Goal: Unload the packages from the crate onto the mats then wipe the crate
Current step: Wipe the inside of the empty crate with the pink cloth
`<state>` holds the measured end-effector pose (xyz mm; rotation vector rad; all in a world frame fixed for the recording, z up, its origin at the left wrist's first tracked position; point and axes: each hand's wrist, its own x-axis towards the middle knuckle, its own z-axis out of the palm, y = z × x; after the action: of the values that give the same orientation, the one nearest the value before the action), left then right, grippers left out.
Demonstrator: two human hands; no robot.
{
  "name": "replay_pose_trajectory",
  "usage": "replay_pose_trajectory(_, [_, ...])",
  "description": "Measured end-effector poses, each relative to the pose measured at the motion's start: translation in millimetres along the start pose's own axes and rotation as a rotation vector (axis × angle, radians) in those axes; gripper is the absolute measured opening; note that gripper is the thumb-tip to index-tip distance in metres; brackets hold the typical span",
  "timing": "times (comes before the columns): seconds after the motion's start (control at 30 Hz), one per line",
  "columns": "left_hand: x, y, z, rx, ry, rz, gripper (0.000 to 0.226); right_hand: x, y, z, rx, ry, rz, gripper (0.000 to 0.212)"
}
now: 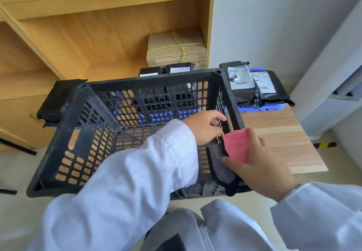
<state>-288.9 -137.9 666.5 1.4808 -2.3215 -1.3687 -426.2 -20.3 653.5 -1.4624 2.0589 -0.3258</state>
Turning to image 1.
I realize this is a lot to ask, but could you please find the person's left hand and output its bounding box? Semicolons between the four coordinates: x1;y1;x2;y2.
182;110;227;146

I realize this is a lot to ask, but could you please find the person's right hand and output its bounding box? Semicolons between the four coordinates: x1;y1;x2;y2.
222;128;300;203

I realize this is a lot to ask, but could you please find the dark grey cloth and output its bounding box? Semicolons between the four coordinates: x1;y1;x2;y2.
206;143;253;198

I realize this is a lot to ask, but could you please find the pink cloth pouch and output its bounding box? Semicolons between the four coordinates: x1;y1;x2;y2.
222;128;257;165

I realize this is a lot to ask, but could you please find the black plastic crate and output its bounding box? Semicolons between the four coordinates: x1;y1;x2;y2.
26;68;253;200

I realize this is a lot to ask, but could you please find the person's right forearm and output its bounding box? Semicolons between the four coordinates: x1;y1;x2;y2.
270;181;362;251

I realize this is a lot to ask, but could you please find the person's left forearm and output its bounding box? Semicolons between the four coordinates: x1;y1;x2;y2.
27;119;199;251

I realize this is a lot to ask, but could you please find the black parcel with large label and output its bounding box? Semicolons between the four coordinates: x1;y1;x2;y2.
219;60;259;104

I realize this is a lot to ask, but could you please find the black parcel with narrow label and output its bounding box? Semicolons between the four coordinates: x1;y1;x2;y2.
250;70;296;110

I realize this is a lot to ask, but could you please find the black and yellow tape strip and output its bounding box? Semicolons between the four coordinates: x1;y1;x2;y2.
312;142;337;150

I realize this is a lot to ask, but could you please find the small black parcel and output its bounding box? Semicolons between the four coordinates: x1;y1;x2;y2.
164;62;196;74
138;66;165;78

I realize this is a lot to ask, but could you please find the person's white coat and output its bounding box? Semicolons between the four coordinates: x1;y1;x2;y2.
140;199;279;251

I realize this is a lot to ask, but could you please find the white floor air conditioner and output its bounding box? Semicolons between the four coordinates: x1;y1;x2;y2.
290;0;362;141

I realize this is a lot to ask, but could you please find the wooden shelf unit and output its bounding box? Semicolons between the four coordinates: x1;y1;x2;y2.
0;0;216;153

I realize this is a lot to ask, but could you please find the black unlabelled parcel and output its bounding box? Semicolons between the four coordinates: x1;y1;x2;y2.
36;79;88;128

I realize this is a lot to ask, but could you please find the cardboard stack with yellow string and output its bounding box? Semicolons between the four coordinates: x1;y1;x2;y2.
146;26;208;70

